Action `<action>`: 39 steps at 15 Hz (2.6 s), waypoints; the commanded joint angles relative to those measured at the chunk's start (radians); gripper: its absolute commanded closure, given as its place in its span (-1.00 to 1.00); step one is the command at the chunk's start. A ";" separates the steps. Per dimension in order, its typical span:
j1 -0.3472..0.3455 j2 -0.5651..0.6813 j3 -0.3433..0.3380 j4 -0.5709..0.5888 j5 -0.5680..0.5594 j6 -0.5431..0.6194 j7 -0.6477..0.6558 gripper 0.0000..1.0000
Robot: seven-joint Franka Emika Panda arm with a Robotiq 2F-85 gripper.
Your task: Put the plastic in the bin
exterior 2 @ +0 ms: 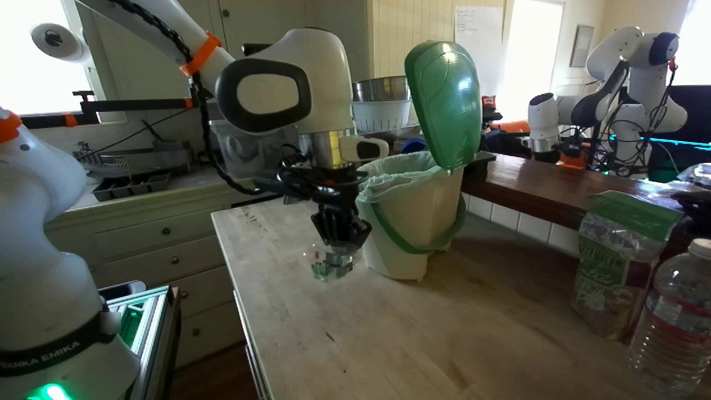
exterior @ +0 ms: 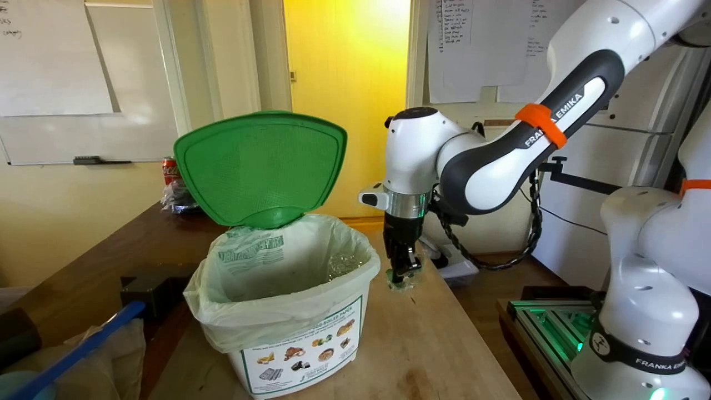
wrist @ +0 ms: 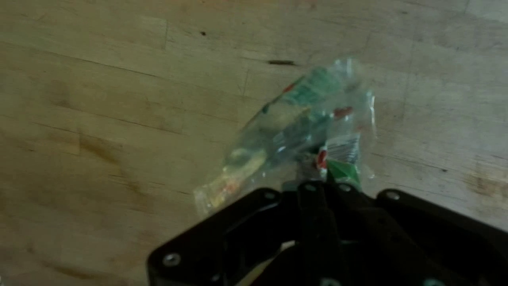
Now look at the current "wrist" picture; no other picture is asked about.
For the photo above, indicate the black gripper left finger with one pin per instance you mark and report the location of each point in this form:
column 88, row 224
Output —
column 248, row 243

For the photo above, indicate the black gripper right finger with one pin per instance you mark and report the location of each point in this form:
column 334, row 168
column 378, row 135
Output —
column 423, row 243

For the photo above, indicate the clear green plastic wrapper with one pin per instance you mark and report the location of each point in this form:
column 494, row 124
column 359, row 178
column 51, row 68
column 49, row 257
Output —
column 296, row 121

